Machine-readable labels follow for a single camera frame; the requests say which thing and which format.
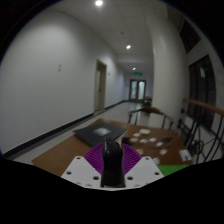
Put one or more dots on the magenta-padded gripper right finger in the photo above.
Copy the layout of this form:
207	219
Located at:
145	170

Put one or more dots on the ceiling lights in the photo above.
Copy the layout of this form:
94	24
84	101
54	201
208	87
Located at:
99	3

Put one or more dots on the black closed laptop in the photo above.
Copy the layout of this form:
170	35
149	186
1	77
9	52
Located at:
96	132

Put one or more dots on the small white box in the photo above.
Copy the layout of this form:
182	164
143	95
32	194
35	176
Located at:
144	131

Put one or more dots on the beige side door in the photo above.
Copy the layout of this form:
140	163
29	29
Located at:
99	86

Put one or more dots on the white paper sheet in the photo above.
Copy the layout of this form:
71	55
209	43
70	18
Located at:
185	155

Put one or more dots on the glass double door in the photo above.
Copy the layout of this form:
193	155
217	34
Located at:
137	90

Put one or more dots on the small tan card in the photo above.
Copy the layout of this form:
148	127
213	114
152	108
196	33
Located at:
133	140
140	151

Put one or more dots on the tall dark window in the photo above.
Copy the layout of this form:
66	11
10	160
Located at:
201	93

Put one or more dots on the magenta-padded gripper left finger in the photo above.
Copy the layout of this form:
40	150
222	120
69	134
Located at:
80	170

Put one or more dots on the brown wooden chair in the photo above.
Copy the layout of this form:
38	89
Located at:
150	110

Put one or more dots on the small black box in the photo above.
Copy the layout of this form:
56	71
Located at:
126	140

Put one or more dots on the small pink card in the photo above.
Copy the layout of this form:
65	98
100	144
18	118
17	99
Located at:
163	151

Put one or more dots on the green exit sign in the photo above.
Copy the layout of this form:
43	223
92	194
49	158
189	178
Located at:
138	74

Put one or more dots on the small white card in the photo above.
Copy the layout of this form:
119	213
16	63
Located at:
136	135
159	144
152	139
156	161
143	141

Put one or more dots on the small dark upper window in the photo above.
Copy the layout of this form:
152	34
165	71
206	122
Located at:
190	35

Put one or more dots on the black railing with wooden handrail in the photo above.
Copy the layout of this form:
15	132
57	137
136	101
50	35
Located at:
203	106

